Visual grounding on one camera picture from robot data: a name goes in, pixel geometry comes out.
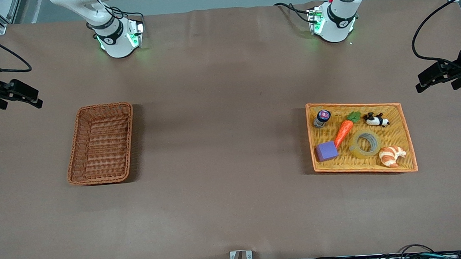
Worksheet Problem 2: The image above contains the orange wicker basket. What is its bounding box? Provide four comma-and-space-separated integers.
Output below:
305, 97, 419, 179

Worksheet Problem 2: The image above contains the black right base cable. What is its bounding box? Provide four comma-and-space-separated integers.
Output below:
91, 0, 146, 28

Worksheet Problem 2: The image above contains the brown table cover sheet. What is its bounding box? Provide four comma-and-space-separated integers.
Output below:
0, 0, 461, 259

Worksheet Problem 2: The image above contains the toy croissant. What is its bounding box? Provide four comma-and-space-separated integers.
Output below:
378, 145, 408, 169

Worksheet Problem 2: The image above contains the silver metal bracket plate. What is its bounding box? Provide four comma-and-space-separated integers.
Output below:
229, 249, 253, 259

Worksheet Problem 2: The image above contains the brown wicker basket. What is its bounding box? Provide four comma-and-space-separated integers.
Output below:
63, 102, 138, 187

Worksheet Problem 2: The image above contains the black base cable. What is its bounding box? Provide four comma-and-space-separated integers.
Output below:
91, 0, 146, 28
274, 0, 315, 25

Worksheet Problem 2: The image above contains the orange toy carrot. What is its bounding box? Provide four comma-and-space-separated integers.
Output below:
332, 111, 363, 149

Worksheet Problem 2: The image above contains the black left base cable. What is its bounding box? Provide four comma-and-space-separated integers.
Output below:
274, 0, 315, 25

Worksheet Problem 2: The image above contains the small jar with dark lid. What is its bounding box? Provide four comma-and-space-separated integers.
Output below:
312, 110, 332, 129

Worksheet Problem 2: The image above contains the yellowish clear tape roll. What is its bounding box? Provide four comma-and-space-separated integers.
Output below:
348, 128, 383, 161

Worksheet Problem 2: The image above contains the purple foam cube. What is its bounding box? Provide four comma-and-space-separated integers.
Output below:
315, 140, 340, 163

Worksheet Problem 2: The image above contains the black and white panda toy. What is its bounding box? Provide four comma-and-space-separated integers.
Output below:
363, 111, 391, 129

